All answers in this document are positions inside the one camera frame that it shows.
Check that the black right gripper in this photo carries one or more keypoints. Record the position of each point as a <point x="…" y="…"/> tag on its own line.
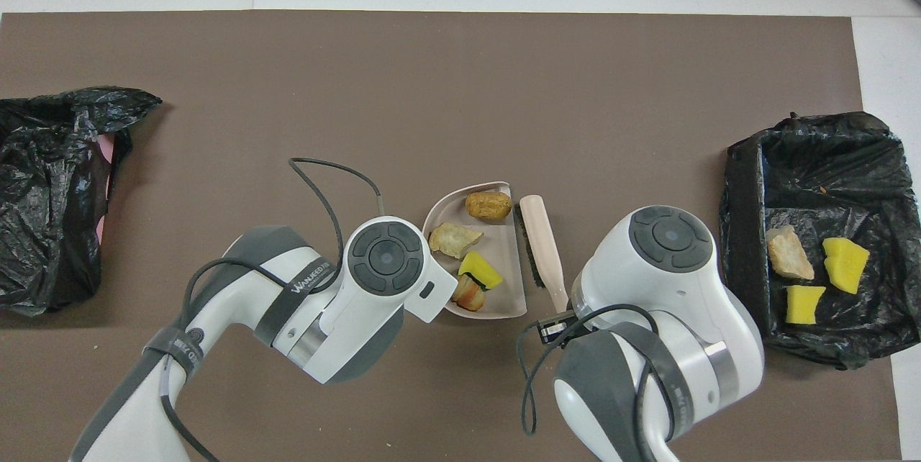
<point x="555" y="327"/>

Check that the beige hand brush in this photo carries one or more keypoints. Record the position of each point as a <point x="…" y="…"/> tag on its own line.
<point x="540" y="239"/>

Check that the beige plastic dustpan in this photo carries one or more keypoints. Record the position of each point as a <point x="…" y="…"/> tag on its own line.
<point x="504" y="253"/>

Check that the striped toy bread piece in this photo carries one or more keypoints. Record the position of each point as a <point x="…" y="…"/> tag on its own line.
<point x="789" y="253"/>
<point x="469" y="295"/>

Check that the pale toy bread piece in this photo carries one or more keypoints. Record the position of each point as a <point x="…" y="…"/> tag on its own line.
<point x="455" y="240"/>

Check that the brown round toy bread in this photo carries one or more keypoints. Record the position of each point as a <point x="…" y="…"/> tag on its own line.
<point x="488" y="206"/>

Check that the green and yellow sponge piece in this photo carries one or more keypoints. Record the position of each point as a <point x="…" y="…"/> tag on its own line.
<point x="804" y="305"/>

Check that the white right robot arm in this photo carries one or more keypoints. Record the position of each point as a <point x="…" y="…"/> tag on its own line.
<point x="691" y="304"/>

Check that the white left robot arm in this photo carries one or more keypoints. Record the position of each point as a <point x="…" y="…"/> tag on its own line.
<point x="345" y="332"/>

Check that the rectangular bin with black bag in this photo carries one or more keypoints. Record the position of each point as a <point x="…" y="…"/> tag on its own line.
<point x="813" y="174"/>

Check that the pink bin with black bag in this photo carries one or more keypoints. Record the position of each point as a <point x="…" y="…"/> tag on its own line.
<point x="43" y="232"/>

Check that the brown table mat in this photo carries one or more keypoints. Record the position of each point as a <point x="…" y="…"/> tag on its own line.
<point x="460" y="88"/>

